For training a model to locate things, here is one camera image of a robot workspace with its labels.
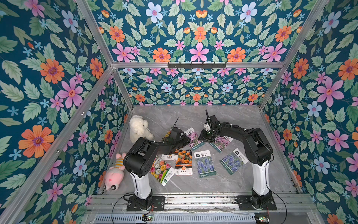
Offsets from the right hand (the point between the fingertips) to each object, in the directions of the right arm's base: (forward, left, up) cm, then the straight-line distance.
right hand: (203, 136), depth 99 cm
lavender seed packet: (-20, -1, -2) cm, 21 cm away
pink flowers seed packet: (-3, +7, -1) cm, 8 cm away
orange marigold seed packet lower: (-19, +13, -2) cm, 23 cm away
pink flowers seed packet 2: (-4, -12, -1) cm, 13 cm away
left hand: (-3, +8, +1) cm, 9 cm away
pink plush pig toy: (-31, +51, +5) cm, 60 cm away
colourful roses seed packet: (-25, +26, -1) cm, 36 cm away
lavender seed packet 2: (-17, -20, -2) cm, 26 cm away
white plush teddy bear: (-6, +41, +16) cm, 45 cm away
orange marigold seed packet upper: (-16, +22, -2) cm, 27 cm away
